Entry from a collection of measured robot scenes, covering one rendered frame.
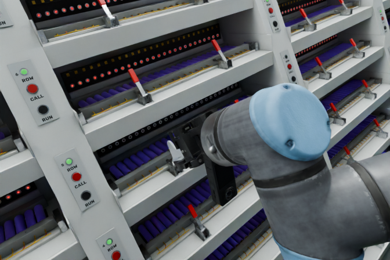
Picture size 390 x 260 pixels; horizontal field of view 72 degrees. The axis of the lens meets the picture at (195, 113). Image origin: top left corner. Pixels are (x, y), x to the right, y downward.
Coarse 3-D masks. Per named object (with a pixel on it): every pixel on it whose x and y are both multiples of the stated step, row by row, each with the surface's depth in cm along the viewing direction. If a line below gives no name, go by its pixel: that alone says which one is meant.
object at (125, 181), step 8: (168, 152) 71; (152, 160) 69; (160, 160) 69; (144, 168) 67; (152, 168) 68; (128, 176) 65; (136, 176) 66; (144, 176) 66; (120, 184) 63; (128, 184) 65; (136, 184) 64
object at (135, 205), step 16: (224, 96) 94; (192, 112) 87; (160, 128) 81; (128, 144) 76; (112, 176) 70; (160, 176) 66; (176, 176) 65; (192, 176) 68; (112, 192) 57; (144, 192) 62; (160, 192) 62; (176, 192) 66; (128, 208) 58; (144, 208) 61; (128, 224) 59
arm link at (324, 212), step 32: (320, 160) 30; (288, 192) 29; (320, 192) 29; (352, 192) 29; (288, 224) 30; (320, 224) 28; (352, 224) 28; (384, 224) 27; (288, 256) 31; (320, 256) 28; (352, 256) 29
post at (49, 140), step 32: (0, 32) 48; (32, 32) 51; (0, 64) 48; (64, 96) 53; (32, 128) 50; (64, 128) 53; (96, 160) 55; (64, 192) 52; (96, 192) 55; (96, 224) 55; (96, 256) 54; (128, 256) 58
